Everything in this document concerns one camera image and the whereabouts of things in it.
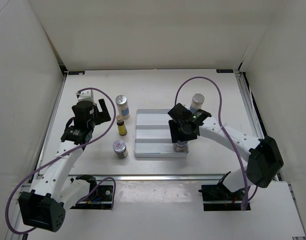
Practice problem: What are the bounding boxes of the tall white shaker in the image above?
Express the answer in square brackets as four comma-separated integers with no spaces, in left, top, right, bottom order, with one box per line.
[189,93,205,113]
[115,94,130,120]

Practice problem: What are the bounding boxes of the dark spice jar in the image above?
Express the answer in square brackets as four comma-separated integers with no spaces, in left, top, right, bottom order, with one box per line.
[113,140,128,159]
[173,141,188,154]

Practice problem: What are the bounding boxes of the small yellow bottle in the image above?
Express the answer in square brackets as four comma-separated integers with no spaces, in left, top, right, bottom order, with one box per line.
[116,115,127,136]

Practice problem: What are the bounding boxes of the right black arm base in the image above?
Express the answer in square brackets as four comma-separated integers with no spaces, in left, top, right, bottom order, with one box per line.
[198,184,245,212]

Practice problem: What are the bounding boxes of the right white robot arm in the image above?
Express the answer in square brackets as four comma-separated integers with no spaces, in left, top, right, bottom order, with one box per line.
[168,103,284,201]

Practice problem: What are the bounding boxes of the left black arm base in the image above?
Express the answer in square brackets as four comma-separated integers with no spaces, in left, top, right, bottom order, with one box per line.
[71,174,117,210]

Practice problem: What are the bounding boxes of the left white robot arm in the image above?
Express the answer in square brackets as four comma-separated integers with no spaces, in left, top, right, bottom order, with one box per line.
[19,98,111,232]

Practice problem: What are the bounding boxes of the white divided tray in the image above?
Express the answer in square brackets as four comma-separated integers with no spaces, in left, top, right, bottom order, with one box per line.
[134,108,188,159]

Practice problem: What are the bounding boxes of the left black corner label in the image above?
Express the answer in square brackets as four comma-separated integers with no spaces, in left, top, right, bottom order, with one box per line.
[68,71,85,76]

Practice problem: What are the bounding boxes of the black corner label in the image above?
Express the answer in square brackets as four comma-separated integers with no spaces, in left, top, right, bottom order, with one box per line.
[68,71,85,76]
[216,69,234,74]

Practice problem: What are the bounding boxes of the right black corner label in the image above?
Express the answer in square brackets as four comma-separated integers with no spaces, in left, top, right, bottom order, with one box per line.
[216,69,234,74]

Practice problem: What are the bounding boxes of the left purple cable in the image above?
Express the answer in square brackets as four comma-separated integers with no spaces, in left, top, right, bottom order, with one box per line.
[5,87,116,235]

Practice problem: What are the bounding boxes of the purple cable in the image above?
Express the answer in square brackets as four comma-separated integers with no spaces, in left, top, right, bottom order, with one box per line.
[174,76,258,211]
[5,87,116,235]

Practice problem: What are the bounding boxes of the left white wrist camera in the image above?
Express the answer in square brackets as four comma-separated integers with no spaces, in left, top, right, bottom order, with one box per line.
[76,89,95,103]

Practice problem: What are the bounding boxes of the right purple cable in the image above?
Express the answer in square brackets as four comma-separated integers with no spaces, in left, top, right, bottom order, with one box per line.
[174,76,258,211]

